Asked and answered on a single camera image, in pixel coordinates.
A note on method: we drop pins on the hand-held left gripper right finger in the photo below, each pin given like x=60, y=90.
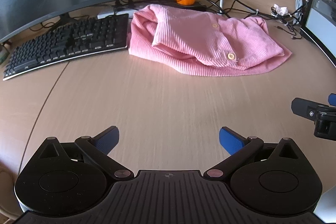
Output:
x=231, y=141

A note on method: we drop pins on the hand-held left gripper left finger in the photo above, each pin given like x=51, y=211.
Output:
x=106, y=140

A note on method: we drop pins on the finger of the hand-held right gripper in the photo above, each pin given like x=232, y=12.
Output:
x=332, y=99
x=302, y=108

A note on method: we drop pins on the pink ribbed button shirt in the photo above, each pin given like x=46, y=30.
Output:
x=199, y=40

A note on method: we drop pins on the flat black monitor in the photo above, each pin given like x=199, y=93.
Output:
x=320, y=16

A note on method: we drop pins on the crumpled white tissue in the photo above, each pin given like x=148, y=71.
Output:
x=279, y=9

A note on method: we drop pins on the black keyboard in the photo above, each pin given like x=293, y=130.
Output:
x=65, y=43

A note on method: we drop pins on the white power strip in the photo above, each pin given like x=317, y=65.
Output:
x=105, y=14

